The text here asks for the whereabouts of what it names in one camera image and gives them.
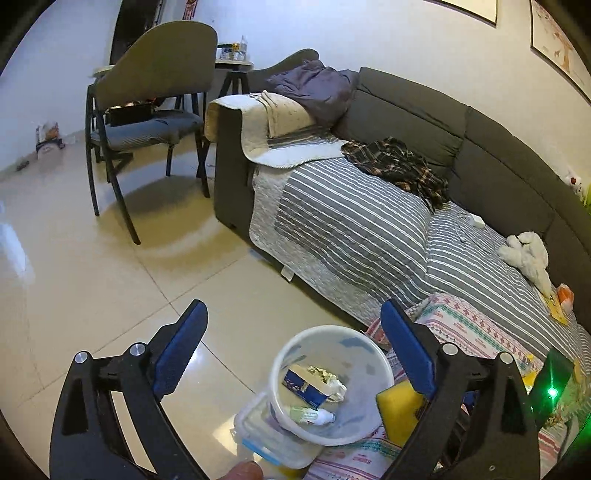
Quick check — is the small side table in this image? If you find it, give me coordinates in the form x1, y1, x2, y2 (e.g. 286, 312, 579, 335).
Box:
215, 58, 256, 97

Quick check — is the person's left hand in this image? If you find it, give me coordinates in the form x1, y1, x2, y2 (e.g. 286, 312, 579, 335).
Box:
222, 460, 264, 480

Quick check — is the grey striped blanket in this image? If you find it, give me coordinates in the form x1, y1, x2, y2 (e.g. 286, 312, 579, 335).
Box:
249, 134, 591, 365

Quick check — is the white bag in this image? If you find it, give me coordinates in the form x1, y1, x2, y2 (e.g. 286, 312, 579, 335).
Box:
36, 121, 65, 160

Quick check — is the crumpled paper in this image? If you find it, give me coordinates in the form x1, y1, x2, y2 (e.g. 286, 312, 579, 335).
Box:
307, 366, 348, 403

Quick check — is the framed wall picture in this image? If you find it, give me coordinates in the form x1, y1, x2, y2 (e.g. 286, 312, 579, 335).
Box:
434, 0, 498, 26

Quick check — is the dark grey sofa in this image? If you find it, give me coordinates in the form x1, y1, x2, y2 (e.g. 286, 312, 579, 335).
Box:
215, 67, 591, 370

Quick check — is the cluster of small jars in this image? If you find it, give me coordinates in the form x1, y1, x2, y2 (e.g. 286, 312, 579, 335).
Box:
216, 41, 251, 62

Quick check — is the wall poster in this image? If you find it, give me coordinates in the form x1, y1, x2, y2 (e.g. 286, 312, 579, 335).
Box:
530, 0, 591, 100

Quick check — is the white plush toy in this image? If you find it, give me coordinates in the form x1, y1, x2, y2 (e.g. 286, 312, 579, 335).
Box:
496, 231, 555, 298

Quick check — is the white charger with cable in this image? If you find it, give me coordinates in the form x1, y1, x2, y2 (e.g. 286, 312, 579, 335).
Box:
455, 212, 485, 244

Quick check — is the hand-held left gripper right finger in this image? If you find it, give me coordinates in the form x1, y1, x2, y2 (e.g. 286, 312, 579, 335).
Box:
379, 298, 541, 480

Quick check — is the blue cardboard box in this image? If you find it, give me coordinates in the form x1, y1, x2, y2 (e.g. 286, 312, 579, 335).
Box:
283, 364, 340, 409

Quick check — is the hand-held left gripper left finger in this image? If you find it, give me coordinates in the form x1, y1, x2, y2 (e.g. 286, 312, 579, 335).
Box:
50, 299, 211, 480

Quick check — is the dark plaid cloth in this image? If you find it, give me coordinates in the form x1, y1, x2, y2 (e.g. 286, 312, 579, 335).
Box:
341, 137, 451, 212

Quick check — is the white squeeze tube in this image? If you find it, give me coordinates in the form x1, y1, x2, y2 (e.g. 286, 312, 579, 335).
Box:
288, 405, 335, 426

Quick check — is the grey jacket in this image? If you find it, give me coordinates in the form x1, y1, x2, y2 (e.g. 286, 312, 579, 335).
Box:
265, 60, 361, 134

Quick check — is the pink patterned blanket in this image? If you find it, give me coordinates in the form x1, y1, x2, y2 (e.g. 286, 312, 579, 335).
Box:
307, 292, 591, 480

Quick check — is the beige folded quilt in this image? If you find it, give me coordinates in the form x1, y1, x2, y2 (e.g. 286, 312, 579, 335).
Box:
204, 91, 352, 168

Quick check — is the white plastic bucket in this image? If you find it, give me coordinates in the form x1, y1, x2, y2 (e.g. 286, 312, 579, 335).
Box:
269, 325, 395, 446

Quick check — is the clear plastic container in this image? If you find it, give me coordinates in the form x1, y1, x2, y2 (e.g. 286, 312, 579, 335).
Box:
233, 392, 324, 469

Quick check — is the yellow sponge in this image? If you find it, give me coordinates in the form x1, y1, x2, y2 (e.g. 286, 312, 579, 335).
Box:
375, 381, 428, 448

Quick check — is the grey-green chair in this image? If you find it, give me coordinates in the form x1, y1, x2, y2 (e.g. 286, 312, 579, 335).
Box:
85, 21, 220, 245
249, 48, 320, 81

